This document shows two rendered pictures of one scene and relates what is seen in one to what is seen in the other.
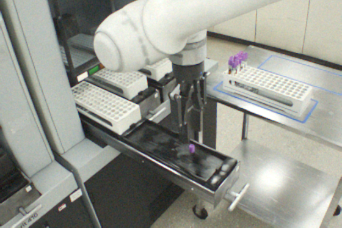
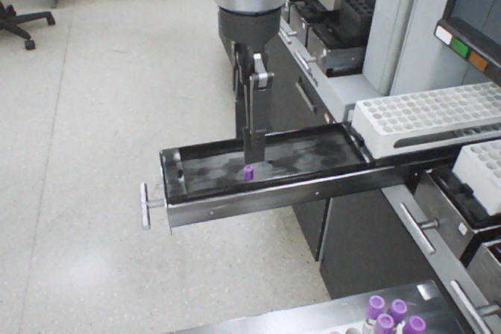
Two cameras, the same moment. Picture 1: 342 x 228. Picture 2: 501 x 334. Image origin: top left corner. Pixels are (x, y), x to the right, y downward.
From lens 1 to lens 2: 103 cm
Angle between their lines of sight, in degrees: 89
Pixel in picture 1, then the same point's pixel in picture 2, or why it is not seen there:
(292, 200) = not seen: outside the picture
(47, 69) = not seen: outside the picture
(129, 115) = (366, 118)
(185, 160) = (237, 161)
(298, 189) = not seen: outside the picture
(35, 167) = (368, 71)
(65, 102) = (423, 48)
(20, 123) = (386, 6)
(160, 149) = (285, 150)
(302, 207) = not seen: outside the picture
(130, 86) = (466, 152)
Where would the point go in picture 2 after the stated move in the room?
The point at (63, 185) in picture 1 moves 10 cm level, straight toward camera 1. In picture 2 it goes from (336, 101) to (294, 99)
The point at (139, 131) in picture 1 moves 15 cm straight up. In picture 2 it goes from (347, 150) to (362, 76)
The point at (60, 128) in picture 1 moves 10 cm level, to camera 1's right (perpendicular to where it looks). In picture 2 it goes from (402, 71) to (385, 93)
